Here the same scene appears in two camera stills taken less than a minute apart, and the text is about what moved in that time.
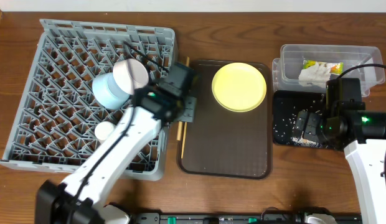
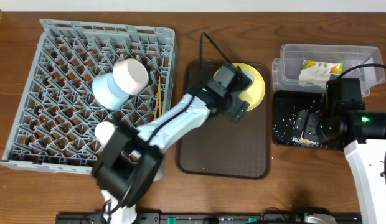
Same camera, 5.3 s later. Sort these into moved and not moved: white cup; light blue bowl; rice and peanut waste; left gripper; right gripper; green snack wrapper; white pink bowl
Moved: left gripper
Not moved: light blue bowl; rice and peanut waste; white cup; green snack wrapper; right gripper; white pink bowl
